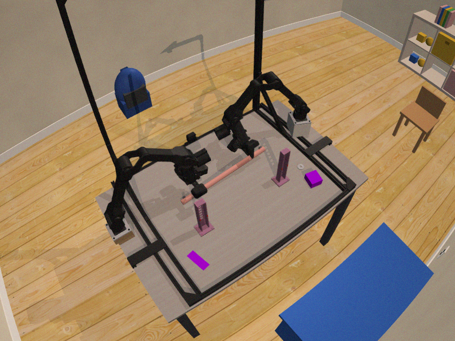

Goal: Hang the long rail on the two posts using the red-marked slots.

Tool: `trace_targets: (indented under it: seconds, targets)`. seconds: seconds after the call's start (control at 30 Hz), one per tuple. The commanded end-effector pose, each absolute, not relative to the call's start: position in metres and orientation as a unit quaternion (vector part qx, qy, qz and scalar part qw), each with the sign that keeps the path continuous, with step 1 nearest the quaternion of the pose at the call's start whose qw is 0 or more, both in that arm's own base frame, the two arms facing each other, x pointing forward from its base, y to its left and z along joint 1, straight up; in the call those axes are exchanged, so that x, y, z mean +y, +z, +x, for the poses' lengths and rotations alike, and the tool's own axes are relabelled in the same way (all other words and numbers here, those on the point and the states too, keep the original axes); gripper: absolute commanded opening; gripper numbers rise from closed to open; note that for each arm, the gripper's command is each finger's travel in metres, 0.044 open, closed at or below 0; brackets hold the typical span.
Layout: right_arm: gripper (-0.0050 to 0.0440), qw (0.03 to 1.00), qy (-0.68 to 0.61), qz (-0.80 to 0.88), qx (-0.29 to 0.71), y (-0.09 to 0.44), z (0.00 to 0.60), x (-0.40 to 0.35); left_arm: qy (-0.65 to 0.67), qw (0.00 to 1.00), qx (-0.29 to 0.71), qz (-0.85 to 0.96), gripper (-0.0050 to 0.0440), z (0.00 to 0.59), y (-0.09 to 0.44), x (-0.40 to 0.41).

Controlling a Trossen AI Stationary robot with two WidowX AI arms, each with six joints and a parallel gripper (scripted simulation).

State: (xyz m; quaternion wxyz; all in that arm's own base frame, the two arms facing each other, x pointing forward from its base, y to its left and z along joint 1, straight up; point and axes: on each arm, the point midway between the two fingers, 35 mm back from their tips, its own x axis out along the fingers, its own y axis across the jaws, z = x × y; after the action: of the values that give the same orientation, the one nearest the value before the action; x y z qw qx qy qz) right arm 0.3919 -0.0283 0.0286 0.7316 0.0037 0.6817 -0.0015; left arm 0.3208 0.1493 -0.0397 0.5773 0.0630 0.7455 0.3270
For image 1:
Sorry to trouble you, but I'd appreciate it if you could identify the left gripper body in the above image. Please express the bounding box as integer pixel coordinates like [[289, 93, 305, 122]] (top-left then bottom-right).
[[232, 128, 259, 151]]

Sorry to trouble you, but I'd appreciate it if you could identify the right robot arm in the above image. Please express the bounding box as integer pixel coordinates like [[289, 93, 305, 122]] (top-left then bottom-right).
[[104, 146, 211, 236]]

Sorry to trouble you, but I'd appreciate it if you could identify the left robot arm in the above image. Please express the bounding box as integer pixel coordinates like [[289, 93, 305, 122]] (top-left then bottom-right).
[[214, 71, 310, 152]]

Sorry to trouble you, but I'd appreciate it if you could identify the long salmon-pink rail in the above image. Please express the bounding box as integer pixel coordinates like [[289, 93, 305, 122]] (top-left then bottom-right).
[[181, 146, 266, 205]]

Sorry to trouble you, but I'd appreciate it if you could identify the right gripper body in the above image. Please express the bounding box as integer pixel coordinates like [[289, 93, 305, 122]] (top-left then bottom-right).
[[174, 169, 208, 199]]

